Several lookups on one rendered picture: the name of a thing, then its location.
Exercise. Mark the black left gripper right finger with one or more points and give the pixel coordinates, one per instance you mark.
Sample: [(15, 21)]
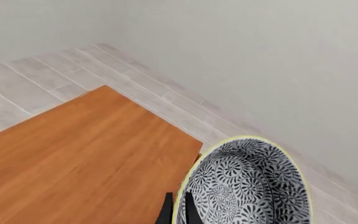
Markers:
[(192, 210)]

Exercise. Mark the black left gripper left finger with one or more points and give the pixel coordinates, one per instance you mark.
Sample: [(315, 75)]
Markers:
[(166, 211)]

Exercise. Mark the wooden cabinet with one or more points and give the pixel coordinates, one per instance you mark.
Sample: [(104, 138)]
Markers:
[(82, 161)]

